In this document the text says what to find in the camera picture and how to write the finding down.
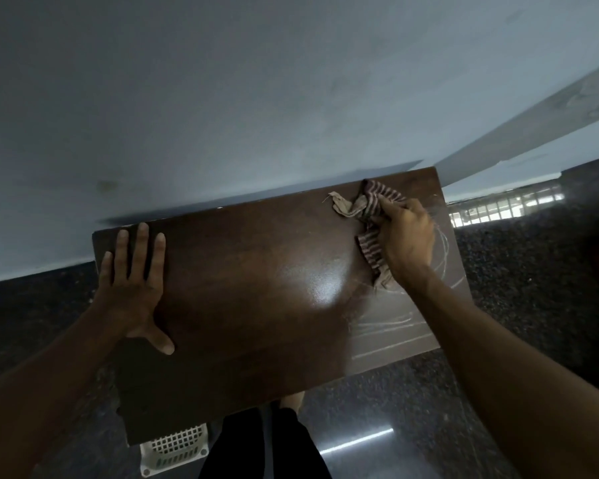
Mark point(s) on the person's left forearm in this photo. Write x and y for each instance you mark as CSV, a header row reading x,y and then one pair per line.
x,y
40,394

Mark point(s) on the person's right hand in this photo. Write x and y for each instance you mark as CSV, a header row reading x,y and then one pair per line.
x,y
407,244

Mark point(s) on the person's right forearm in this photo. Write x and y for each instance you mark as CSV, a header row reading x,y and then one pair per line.
x,y
519,389

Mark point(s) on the person's right fingers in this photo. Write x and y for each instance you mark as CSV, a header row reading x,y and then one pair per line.
x,y
397,209

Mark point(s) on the person's black trousers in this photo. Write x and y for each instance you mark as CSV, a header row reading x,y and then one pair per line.
x,y
264,446

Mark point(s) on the person's left hand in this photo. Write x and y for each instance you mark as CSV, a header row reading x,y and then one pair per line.
x,y
130,304

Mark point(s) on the white plastic lattice basket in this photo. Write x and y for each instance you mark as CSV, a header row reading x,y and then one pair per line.
x,y
173,449

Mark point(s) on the person's left middle finger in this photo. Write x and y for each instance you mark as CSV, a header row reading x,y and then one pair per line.
x,y
140,251

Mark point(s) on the striped brown cleaning cloth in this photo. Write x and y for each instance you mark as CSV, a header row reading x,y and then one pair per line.
x,y
372,207

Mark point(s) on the person's left little finger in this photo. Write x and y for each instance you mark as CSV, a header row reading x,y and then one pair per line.
x,y
106,269

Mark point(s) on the person's left thumb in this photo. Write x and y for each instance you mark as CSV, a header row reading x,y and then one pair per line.
x,y
159,340

